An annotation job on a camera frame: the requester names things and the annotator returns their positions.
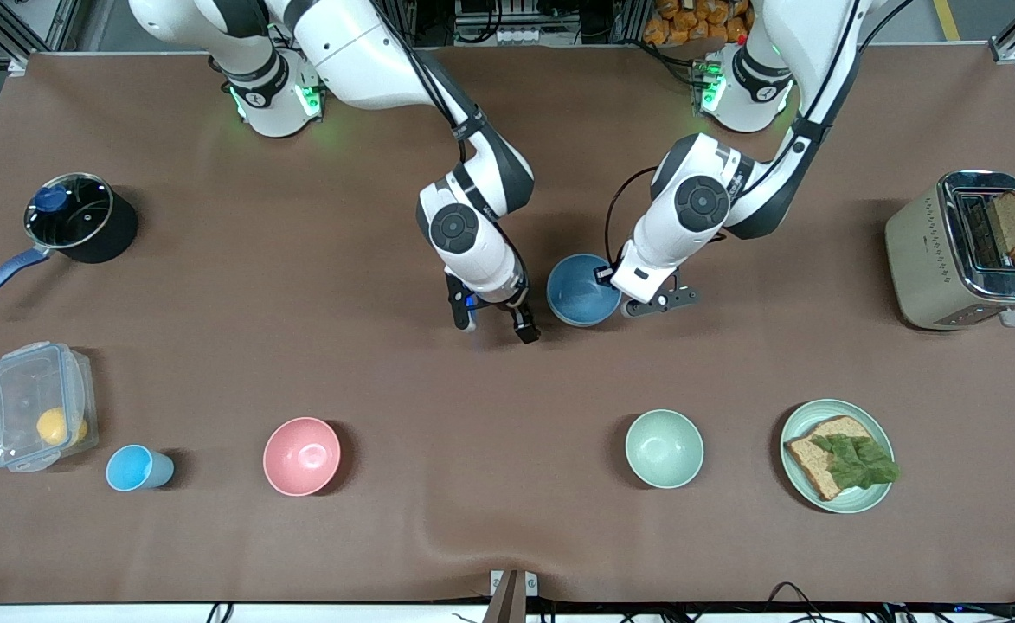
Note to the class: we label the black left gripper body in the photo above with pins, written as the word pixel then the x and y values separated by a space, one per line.
pixel 604 274

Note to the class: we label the blue bowl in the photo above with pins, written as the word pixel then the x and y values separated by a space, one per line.
pixel 578 298

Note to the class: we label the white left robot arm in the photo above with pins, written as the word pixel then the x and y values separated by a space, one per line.
pixel 680 234

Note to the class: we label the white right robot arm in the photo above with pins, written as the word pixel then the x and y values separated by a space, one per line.
pixel 360 52

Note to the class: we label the pink bowl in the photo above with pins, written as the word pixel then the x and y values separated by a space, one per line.
pixel 301 456

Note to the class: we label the brown table cloth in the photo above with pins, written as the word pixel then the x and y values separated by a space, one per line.
pixel 299 346

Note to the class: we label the white power strip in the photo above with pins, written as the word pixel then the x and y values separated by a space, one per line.
pixel 537 36

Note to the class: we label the orange snack bags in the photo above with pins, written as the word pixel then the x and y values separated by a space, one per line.
pixel 689 22

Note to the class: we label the brown bread slice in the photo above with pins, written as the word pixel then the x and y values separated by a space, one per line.
pixel 810 459

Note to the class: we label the green lettuce leaf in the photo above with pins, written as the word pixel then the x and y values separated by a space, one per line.
pixel 857 463

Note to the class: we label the beige and chrome toaster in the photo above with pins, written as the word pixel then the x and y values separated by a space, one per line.
pixel 922 268

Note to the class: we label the light green plate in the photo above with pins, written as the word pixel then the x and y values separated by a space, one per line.
pixel 870 497

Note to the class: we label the blue plastic cup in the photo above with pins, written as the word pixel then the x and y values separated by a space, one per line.
pixel 131 468

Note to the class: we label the glass lid with blue knob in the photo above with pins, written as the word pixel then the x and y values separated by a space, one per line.
pixel 83 216

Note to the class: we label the yellow fruit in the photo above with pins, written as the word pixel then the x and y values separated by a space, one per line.
pixel 53 426

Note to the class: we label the clear plastic food container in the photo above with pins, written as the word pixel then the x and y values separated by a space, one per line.
pixel 18 389

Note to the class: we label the silver mounting bracket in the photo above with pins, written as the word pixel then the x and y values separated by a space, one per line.
pixel 531 584

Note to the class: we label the brown camera mount pole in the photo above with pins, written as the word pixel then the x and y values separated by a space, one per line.
pixel 504 606

